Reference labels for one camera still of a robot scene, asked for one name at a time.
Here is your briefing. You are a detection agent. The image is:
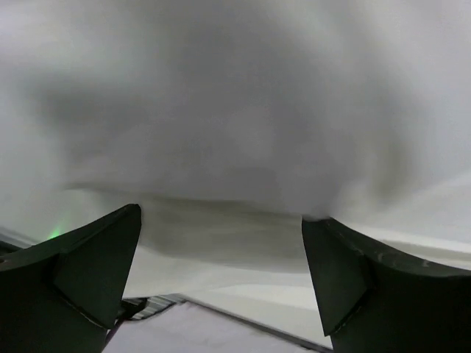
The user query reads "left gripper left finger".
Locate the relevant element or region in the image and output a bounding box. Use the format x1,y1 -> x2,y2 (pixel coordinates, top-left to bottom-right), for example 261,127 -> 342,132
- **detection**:
1,204 -> 141,353

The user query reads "white graphic t shirt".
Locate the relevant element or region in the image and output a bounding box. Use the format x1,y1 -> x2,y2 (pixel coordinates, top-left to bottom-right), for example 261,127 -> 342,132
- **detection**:
0,0 -> 471,339

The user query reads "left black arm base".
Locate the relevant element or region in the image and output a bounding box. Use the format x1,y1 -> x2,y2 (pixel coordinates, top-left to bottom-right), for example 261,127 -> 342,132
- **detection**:
118,294 -> 186,321

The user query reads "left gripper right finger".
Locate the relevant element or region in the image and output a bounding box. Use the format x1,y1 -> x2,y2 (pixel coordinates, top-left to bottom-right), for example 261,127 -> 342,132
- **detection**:
302,218 -> 470,353

